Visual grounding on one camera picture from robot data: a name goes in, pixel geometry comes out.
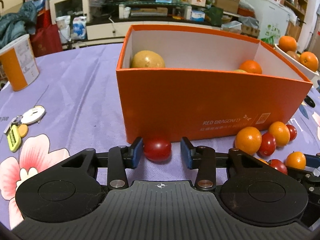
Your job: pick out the small white label tag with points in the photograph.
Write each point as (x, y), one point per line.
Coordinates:
(7, 128)

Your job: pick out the red bag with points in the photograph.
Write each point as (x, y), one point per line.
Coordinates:
(47, 40)

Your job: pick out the white glass door cabinet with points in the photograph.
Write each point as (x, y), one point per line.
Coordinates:
(51, 12)

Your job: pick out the brown cardboard box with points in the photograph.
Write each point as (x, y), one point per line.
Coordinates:
(226, 3)

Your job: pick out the white round key tag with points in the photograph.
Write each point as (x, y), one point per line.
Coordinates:
(33, 115)

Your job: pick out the white plastic bag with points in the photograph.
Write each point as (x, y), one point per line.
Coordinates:
(63, 28)

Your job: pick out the printed cardboard box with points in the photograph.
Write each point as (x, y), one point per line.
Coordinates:
(250, 30)

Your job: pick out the brown round fruit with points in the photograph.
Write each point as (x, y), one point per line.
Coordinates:
(293, 55)

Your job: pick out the white bowl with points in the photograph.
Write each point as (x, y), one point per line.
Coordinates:
(311, 74)

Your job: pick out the white and blue bag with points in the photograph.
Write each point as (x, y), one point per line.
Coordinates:
(79, 27)

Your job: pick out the purple floral tablecloth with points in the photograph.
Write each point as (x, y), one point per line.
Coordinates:
(75, 85)

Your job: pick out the speckled yellow pear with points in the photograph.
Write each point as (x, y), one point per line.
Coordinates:
(148, 59)

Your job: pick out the orange cardboard box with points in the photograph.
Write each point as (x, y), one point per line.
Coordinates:
(187, 100)

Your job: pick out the orange round key tag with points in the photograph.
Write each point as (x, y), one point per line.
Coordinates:
(23, 130)

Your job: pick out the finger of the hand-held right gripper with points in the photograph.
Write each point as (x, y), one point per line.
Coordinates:
(313, 160)
(300, 177)

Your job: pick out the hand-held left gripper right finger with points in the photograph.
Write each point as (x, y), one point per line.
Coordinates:
(187, 152)

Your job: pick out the orange and white can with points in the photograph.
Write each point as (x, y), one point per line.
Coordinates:
(15, 75)

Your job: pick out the small black device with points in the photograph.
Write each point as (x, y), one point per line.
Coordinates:
(310, 102)

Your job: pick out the dark green bag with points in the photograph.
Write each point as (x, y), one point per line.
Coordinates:
(214, 15)

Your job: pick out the white chest freezer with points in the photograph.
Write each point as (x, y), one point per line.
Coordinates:
(265, 12)

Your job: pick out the white and black TV stand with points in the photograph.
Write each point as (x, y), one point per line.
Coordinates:
(105, 28)

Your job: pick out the blue jacket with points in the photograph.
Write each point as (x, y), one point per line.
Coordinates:
(12, 25)

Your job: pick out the large orange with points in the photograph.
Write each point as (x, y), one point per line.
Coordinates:
(251, 66)

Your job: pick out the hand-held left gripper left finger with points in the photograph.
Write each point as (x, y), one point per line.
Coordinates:
(136, 152)

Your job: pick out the blue tissue pack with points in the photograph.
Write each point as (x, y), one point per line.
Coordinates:
(198, 16)

